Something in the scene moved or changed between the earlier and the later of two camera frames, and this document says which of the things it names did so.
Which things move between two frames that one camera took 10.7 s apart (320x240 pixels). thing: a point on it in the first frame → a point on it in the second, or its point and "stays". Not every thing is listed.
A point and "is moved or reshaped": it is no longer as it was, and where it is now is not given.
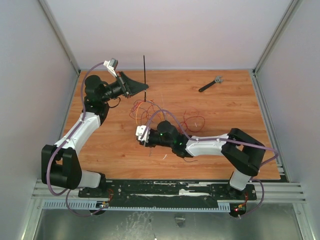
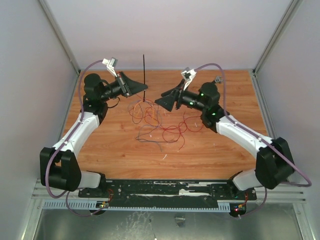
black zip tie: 144,79 stays
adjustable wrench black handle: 218,79 stays
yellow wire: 149,101 is moved or reshaped
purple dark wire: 142,115 is moved or reshaped
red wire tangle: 142,110 stays
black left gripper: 131,87 stays
